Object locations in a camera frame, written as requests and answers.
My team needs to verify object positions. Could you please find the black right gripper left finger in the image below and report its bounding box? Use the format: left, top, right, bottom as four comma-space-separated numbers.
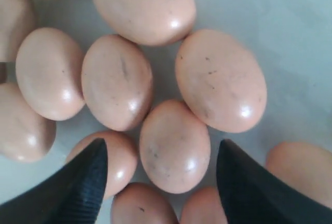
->
1, 138, 108, 223

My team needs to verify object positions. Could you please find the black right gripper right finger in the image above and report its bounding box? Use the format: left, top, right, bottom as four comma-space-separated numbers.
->
216, 139, 331, 223

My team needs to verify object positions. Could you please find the brown egg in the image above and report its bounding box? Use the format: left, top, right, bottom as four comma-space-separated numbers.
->
179, 186, 228, 224
93, 0, 197, 46
1, 82, 56, 162
265, 142, 331, 208
139, 99, 211, 194
16, 27, 85, 121
66, 130, 139, 200
110, 183, 178, 224
0, 0, 37, 62
175, 29, 267, 133
81, 34, 153, 131

